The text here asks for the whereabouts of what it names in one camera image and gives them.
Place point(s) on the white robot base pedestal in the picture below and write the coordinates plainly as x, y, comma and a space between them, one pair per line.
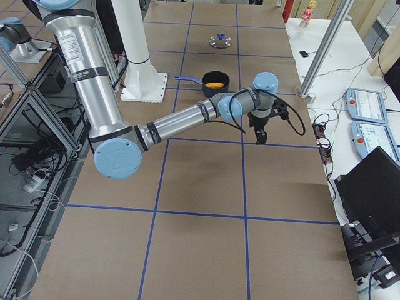
142, 82

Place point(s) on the blue pot lid knob glass lid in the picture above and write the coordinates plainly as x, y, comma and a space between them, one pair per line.
220, 41

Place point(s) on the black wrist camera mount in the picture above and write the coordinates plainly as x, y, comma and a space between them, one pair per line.
280, 108

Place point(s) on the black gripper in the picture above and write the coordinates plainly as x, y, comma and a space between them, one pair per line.
258, 121

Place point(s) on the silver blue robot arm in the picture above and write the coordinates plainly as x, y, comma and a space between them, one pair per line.
118, 143

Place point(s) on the teach pendant tablet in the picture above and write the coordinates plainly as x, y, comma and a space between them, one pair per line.
365, 105
367, 136

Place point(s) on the red labelled plastic bottle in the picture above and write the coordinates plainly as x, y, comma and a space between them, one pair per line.
307, 15

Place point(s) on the black laptop computer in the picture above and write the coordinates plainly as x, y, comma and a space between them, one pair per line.
370, 192

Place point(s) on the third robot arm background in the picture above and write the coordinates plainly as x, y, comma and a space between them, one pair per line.
15, 37

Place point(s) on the lower teach pendant tablet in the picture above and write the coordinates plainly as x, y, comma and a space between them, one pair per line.
367, 136

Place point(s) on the aluminium frame post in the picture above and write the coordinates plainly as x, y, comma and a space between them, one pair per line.
325, 45

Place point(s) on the dark blue saucepan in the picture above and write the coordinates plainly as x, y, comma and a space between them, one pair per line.
211, 76

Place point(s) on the small black square device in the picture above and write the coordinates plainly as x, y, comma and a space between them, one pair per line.
304, 54

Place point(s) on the upper teach pendant tablet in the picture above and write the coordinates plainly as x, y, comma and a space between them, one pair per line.
365, 105

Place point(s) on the yellow plastic corn cob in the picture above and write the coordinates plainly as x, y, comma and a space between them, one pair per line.
215, 85

